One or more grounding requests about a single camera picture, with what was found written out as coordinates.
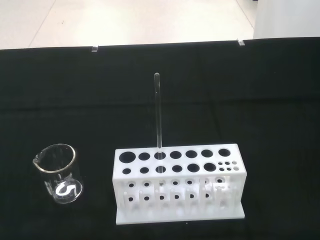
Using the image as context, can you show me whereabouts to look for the white test tube rack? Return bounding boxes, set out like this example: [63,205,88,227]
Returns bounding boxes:
[113,143,247,223]

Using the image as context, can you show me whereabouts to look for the black bench cloth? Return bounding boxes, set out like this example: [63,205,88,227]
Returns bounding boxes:
[0,36,320,240]

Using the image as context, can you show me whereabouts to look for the clear glass beaker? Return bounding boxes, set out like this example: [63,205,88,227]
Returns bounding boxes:
[31,143,84,205]

